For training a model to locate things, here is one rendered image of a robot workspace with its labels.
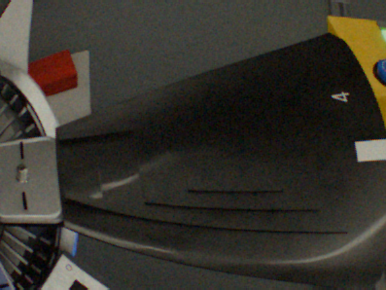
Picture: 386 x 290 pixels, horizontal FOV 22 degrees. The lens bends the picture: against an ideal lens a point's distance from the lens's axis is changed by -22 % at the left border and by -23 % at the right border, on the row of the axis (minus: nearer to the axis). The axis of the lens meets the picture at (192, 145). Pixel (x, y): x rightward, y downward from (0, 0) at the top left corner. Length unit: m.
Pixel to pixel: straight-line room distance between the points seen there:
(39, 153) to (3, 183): 0.05
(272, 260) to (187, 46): 0.86
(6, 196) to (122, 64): 0.83
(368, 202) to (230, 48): 0.84
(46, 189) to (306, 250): 0.17
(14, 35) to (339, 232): 0.40
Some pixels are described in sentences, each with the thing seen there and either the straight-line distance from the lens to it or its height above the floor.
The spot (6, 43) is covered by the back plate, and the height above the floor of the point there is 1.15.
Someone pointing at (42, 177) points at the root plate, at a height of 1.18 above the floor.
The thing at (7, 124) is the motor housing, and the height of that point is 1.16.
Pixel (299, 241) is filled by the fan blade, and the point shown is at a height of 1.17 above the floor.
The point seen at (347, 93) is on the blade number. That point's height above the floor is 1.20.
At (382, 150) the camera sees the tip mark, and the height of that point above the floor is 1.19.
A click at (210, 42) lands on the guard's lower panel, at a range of 1.51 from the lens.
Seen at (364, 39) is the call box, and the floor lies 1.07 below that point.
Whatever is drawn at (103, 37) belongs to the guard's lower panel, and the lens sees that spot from 1.49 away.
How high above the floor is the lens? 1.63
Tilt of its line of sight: 37 degrees down
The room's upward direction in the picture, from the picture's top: 2 degrees counter-clockwise
